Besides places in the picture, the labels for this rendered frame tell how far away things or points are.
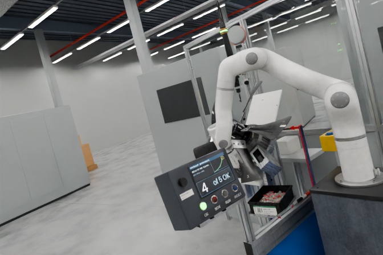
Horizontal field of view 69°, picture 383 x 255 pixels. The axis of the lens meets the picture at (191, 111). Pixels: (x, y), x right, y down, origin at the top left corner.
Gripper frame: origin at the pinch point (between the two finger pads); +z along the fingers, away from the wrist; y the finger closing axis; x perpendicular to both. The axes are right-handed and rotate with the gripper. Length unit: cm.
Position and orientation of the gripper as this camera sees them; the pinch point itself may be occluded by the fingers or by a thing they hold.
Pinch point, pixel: (239, 173)
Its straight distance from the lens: 159.0
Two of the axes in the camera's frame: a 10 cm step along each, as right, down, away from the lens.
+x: -6.6, 5.0, -5.6
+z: 4.6, 8.6, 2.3
